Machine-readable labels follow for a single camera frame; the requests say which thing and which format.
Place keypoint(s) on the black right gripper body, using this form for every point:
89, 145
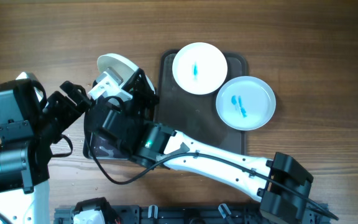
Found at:
138, 108

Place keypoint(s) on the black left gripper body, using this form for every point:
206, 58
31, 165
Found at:
59, 115

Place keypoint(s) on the white plate blue stain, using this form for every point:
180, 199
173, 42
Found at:
199, 68

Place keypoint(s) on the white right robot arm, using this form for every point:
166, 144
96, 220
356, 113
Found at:
281, 185

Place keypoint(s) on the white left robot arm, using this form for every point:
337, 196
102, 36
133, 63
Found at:
24, 175

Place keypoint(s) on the dark brown serving tray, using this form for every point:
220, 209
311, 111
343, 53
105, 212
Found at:
194, 115

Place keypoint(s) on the black metal water tray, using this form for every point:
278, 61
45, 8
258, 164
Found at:
103, 146

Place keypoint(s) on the white plate front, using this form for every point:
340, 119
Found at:
117, 67

